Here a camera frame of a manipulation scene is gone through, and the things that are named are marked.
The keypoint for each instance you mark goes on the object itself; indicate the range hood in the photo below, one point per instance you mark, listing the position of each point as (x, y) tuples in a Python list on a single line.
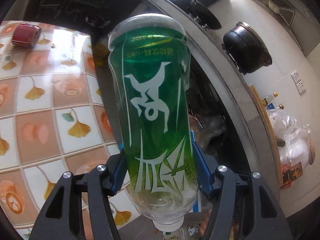
[(275, 5)]

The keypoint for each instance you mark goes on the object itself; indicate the tile pattern tablecloth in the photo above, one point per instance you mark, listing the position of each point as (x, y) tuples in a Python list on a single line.
[(62, 140)]

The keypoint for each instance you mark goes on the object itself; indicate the clear plastic bags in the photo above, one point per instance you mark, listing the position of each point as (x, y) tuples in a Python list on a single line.
[(295, 145)]

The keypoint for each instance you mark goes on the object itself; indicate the black wok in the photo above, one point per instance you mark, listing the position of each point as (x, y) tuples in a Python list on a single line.
[(202, 12)]

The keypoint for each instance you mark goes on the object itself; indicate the red drink can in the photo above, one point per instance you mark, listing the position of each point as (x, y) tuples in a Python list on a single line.
[(25, 35)]

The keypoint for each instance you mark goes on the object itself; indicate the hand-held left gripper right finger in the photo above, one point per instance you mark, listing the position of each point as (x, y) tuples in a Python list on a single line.
[(200, 165)]

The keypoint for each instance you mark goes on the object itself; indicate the yellow cooking oil bottle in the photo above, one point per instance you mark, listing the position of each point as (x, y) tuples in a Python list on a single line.
[(98, 55)]

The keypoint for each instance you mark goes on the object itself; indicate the clear glass bottle gold cap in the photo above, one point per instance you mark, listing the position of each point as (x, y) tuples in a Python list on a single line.
[(270, 99), (278, 108)]

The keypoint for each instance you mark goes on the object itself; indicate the black cooking pot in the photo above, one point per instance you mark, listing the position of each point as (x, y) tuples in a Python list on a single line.
[(245, 47)]

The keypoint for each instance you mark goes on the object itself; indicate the white wall socket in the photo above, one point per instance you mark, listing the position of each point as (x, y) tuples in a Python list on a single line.
[(301, 87), (296, 77)]

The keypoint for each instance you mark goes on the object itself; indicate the green plastic bottle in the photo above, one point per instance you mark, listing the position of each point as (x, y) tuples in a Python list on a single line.
[(150, 92)]

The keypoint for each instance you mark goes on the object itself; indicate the orange packet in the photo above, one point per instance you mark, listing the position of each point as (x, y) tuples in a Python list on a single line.
[(291, 175)]

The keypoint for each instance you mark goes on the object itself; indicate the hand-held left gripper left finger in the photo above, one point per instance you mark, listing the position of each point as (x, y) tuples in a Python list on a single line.
[(118, 177)]

